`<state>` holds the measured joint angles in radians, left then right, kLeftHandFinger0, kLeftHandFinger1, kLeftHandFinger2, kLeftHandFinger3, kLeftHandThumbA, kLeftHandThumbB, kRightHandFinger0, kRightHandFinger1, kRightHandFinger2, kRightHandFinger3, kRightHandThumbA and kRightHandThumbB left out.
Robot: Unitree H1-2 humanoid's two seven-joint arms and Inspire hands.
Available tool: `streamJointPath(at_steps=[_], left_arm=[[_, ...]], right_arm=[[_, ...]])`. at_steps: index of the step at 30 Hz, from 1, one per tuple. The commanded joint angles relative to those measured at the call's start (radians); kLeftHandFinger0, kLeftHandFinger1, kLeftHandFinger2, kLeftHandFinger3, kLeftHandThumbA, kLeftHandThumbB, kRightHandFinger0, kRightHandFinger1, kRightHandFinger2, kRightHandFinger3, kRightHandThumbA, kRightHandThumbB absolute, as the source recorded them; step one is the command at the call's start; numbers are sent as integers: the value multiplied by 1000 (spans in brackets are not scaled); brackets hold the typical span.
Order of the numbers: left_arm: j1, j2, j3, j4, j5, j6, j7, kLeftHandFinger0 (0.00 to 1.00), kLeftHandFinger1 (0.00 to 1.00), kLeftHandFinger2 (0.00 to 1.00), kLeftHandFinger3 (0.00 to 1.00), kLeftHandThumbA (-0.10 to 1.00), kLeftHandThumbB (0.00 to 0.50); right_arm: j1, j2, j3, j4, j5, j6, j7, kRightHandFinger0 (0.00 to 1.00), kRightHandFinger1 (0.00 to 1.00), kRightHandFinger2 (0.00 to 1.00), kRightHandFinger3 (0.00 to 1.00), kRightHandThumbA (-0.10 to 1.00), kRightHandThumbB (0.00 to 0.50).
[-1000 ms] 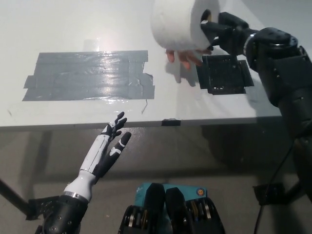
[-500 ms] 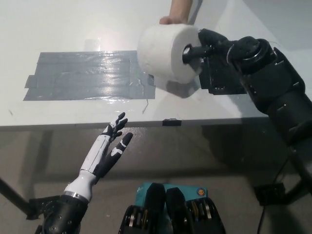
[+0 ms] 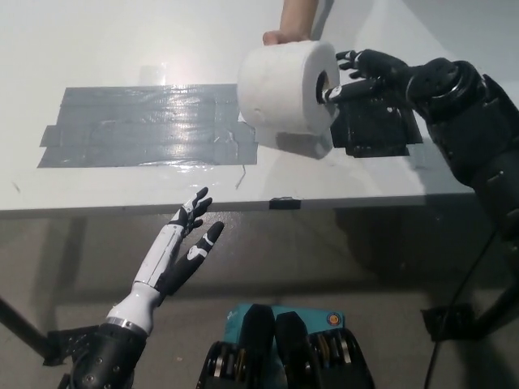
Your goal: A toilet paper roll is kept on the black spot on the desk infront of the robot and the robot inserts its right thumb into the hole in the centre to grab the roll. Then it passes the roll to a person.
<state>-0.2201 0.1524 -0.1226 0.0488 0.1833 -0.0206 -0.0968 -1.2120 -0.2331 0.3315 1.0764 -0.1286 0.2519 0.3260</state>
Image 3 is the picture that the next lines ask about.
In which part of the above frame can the person bare hand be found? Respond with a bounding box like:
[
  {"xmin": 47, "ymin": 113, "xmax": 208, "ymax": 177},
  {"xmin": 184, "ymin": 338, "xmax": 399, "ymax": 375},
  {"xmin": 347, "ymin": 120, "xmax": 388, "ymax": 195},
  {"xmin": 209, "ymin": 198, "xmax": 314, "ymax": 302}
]
[{"xmin": 262, "ymin": 15, "xmax": 318, "ymax": 46}]

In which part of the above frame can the grey duct tape patch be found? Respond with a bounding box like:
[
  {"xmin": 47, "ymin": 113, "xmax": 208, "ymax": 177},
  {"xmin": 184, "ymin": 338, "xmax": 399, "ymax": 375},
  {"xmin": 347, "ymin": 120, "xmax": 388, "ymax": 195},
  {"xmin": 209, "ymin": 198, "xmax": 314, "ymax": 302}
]
[{"xmin": 36, "ymin": 83, "xmax": 260, "ymax": 169}]

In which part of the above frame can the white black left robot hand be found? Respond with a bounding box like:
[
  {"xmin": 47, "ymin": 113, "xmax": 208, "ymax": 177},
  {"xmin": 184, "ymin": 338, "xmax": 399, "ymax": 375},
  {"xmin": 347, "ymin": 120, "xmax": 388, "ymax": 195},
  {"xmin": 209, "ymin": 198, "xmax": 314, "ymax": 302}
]
[{"xmin": 105, "ymin": 186, "xmax": 225, "ymax": 336}]

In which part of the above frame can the white toilet paper roll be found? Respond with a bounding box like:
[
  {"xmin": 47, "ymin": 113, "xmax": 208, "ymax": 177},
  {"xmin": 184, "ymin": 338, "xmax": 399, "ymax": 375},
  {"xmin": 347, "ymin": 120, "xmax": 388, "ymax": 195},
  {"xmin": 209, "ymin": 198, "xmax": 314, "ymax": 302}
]
[{"xmin": 237, "ymin": 39, "xmax": 341, "ymax": 159}]

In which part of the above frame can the black table leg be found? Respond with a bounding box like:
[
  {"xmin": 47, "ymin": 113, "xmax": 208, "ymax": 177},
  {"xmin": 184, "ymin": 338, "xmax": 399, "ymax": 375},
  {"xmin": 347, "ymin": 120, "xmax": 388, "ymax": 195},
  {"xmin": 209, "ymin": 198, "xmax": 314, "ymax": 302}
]
[
  {"xmin": 0, "ymin": 295, "xmax": 54, "ymax": 365},
  {"xmin": 461, "ymin": 279, "xmax": 519, "ymax": 340}
]

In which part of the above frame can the black cable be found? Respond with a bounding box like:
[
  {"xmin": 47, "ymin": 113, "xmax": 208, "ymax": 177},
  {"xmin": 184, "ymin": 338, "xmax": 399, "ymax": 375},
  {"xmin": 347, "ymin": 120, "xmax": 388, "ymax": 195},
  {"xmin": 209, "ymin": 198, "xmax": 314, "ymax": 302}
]
[{"xmin": 423, "ymin": 226, "xmax": 504, "ymax": 389}]

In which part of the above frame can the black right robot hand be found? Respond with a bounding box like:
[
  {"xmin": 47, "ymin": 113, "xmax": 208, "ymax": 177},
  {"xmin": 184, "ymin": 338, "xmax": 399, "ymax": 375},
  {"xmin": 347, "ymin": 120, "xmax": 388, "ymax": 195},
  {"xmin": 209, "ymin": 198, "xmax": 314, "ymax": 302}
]
[{"xmin": 322, "ymin": 48, "xmax": 461, "ymax": 109}]

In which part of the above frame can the robot torso black teal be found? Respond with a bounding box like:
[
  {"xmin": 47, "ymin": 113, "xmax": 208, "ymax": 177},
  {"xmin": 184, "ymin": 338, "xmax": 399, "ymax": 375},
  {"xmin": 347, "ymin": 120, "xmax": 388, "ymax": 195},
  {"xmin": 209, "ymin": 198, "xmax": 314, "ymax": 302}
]
[{"xmin": 198, "ymin": 303, "xmax": 374, "ymax": 389}]

